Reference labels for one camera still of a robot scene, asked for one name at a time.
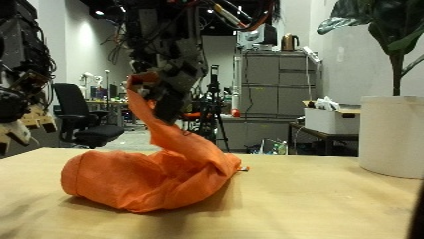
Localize orange button shirt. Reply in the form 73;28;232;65
59;71;248;214

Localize black office chair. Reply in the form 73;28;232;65
51;82;126;150

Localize background work desk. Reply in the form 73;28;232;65
85;99;132;128

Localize grey boxy device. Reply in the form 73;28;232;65
235;22;277;52

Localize tall grey filing cabinet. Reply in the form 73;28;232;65
232;50;322;120

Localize copper kettle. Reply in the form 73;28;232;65
277;33;300;53

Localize low grey cabinet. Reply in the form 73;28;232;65
216;116;295;153

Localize white power strip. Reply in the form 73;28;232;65
300;45;322;65

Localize plastic bottles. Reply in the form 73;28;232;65
268;140;288;156

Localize white crumpled bag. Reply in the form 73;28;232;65
313;96;341;112

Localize white cardboard box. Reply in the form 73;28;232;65
301;100;361;135

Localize black side table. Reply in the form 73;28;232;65
287;121;360;157

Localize green leafy plant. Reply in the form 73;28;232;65
315;0;424;98

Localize white round plant pot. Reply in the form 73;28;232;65
356;95;424;180

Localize black camera tripod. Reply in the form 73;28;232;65
194;64;229;153

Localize right hand cable bundle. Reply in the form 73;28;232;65
194;0;281;34

